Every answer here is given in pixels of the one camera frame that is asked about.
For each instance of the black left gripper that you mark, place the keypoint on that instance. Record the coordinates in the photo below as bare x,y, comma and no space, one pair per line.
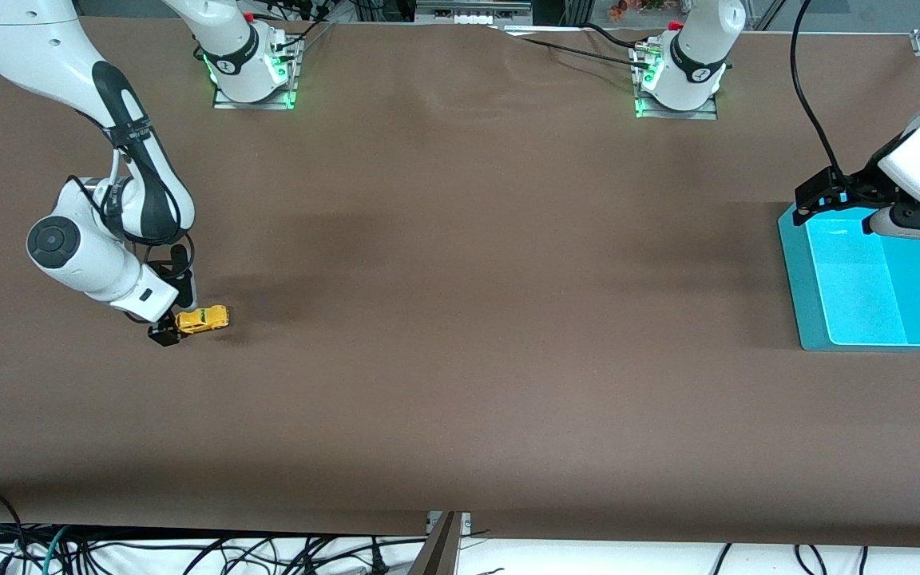
859,189

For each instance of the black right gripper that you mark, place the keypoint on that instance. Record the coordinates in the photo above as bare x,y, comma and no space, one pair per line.
164,332

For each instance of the yellow beetle toy car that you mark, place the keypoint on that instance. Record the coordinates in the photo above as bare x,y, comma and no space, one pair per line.
203,319

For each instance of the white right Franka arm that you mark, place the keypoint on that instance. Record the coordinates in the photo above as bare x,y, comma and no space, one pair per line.
45,48

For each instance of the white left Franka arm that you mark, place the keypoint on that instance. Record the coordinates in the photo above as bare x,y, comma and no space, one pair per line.
691,56

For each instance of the teal plastic bin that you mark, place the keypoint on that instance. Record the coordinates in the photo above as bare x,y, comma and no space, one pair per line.
859,295

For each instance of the white connector block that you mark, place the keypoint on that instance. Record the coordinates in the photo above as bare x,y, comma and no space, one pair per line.
476,19

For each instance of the grey metal rack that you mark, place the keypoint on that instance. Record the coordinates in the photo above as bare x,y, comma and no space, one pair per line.
472,6

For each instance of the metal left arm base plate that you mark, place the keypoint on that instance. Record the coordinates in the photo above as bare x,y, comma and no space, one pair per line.
676,115

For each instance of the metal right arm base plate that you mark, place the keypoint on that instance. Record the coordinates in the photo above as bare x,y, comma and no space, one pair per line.
252,105

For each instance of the dark angled post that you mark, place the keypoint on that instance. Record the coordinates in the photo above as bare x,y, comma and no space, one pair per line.
438,555

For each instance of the silver metal bracket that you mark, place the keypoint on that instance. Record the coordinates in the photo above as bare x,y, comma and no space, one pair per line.
466,523

